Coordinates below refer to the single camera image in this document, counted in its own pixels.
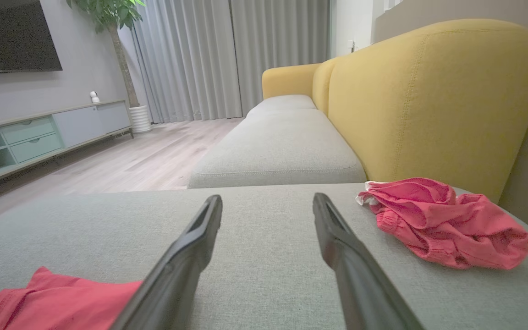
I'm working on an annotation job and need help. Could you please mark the yellow sofa backrest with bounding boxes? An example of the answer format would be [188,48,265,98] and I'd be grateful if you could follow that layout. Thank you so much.
[312,18,528,203]

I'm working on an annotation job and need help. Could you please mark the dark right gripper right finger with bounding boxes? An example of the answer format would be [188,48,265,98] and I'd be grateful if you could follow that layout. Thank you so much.
[313,192,426,330]

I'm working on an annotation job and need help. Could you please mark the red shorts with white trim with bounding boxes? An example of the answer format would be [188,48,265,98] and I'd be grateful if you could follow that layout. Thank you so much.
[356,177,528,270]

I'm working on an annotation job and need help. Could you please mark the yellow sofa armrest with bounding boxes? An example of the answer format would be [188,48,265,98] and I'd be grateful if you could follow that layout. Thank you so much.
[262,63,322,100]

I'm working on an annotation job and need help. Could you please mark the long grey sofa seat cushion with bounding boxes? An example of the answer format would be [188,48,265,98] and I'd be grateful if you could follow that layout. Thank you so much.
[187,108,367,189]

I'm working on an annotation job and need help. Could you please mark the small grey sofa seat cushion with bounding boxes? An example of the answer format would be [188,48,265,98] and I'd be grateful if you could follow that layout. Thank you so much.
[246,94,318,118]

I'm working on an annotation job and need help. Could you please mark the white ribbed plant pot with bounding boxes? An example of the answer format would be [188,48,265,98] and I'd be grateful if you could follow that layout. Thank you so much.
[128,105,153,135]

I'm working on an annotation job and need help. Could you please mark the red number 23 jersey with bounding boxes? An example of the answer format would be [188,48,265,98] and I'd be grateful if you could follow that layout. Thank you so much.
[0,267,143,330]

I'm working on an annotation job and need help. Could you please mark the black wall television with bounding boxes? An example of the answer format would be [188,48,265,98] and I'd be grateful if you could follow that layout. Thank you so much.
[0,0,63,74]

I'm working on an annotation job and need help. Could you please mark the grey and green TV cabinet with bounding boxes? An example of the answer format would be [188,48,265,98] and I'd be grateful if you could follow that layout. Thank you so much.
[0,99,134,191]

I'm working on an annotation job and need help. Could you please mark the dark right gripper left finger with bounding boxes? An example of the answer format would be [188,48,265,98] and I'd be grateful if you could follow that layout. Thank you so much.
[108,194,224,330]

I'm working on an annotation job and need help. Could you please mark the green potted tree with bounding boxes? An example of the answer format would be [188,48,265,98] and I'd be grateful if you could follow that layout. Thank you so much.
[66,0,146,109]

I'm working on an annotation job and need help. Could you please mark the grey pleated curtain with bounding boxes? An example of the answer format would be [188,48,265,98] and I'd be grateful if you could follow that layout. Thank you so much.
[118,0,331,124]

